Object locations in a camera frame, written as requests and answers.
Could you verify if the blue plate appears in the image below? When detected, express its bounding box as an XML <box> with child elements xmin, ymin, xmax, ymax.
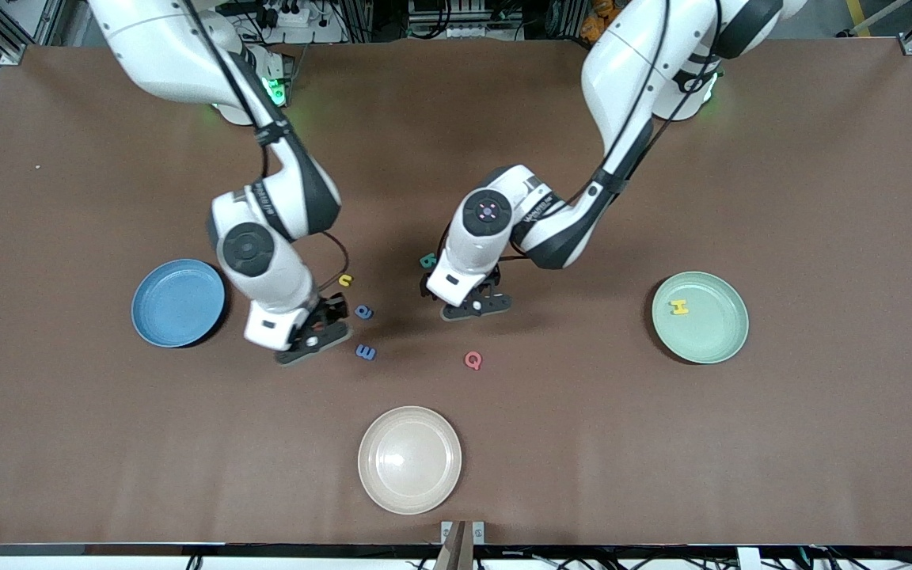
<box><xmin>131</xmin><ymin>258</ymin><xmax>226</xmax><ymax>348</ymax></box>

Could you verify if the beige plate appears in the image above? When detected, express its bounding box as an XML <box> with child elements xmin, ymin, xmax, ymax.
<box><xmin>358</xmin><ymin>405</ymin><xmax>463</xmax><ymax>515</ymax></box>

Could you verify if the brown table mat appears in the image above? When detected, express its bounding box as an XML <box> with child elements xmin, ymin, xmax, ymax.
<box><xmin>0</xmin><ymin>36</ymin><xmax>912</xmax><ymax>547</ymax></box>

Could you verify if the light green plate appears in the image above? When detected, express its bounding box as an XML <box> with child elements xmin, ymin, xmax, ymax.
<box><xmin>652</xmin><ymin>272</ymin><xmax>750</xmax><ymax>365</ymax></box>

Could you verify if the white power strip with plugs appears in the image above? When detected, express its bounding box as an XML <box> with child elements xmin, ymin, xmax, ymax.
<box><xmin>264</xmin><ymin>0</ymin><xmax>314</xmax><ymax>29</ymax></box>

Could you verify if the bag of orange snacks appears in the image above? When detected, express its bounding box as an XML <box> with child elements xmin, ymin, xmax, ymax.
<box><xmin>580</xmin><ymin>0</ymin><xmax>621</xmax><ymax>42</ymax></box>

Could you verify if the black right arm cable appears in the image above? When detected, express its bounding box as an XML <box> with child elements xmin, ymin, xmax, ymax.
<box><xmin>179</xmin><ymin>0</ymin><xmax>351</xmax><ymax>291</ymax></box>

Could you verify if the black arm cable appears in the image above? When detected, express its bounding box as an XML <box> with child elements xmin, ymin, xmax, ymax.
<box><xmin>179</xmin><ymin>0</ymin><xmax>351</xmax><ymax>291</ymax></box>
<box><xmin>434</xmin><ymin>0</ymin><xmax>722</xmax><ymax>274</ymax></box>

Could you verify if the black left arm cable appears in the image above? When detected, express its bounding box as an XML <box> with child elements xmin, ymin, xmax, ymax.
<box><xmin>434</xmin><ymin>0</ymin><xmax>722</xmax><ymax>274</ymax></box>

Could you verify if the metal mounting bracket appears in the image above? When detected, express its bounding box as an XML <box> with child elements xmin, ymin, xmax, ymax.
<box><xmin>440</xmin><ymin>520</ymin><xmax>486</xmax><ymax>547</ymax></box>

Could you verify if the camera stand post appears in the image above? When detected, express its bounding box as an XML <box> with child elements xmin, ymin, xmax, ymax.
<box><xmin>434</xmin><ymin>520</ymin><xmax>474</xmax><ymax>570</ymax></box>

